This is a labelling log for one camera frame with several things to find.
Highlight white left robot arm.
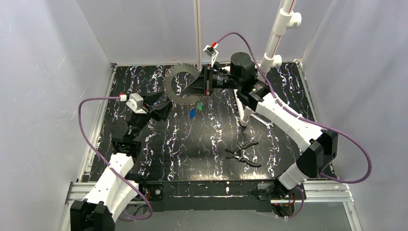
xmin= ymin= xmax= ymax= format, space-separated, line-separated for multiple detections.
xmin=70 ymin=91 xmax=172 ymax=231

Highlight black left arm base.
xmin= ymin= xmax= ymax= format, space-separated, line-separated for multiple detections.
xmin=116 ymin=182 xmax=165 ymax=202

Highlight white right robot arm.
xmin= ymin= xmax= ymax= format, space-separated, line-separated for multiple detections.
xmin=182 ymin=52 xmax=338 ymax=192

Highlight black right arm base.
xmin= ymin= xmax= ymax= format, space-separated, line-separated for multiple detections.
xmin=249 ymin=181 xmax=306 ymax=220

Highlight green key tag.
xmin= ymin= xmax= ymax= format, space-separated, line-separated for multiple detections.
xmin=196 ymin=102 xmax=204 ymax=111

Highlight blue key tag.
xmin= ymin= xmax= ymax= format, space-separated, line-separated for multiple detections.
xmin=189 ymin=108 xmax=196 ymax=119

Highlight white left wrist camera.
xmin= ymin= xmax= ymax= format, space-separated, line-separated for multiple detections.
xmin=119 ymin=93 xmax=147 ymax=114

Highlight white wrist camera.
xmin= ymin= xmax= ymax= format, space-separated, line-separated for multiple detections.
xmin=119 ymin=93 xmax=147 ymax=114
xmin=203 ymin=42 xmax=219 ymax=66

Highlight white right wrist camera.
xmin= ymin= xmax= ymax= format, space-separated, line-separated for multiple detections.
xmin=203 ymin=42 xmax=219 ymax=66

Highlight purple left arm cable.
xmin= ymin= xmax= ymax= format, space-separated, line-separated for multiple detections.
xmin=78 ymin=96 xmax=153 ymax=222

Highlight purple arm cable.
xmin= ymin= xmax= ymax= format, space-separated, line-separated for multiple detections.
xmin=215 ymin=32 xmax=373 ymax=219
xmin=78 ymin=96 xmax=153 ymax=222

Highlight black handled pliers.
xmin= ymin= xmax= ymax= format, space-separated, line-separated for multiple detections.
xmin=225 ymin=142 xmax=263 ymax=168

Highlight white PVC pipe frame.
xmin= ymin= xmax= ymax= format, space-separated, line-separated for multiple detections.
xmin=193 ymin=0 xmax=303 ymax=127

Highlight aluminium front rail frame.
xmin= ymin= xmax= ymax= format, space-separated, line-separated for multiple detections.
xmin=59 ymin=181 xmax=363 ymax=231

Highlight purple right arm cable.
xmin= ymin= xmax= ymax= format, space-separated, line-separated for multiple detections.
xmin=215 ymin=32 xmax=373 ymax=219

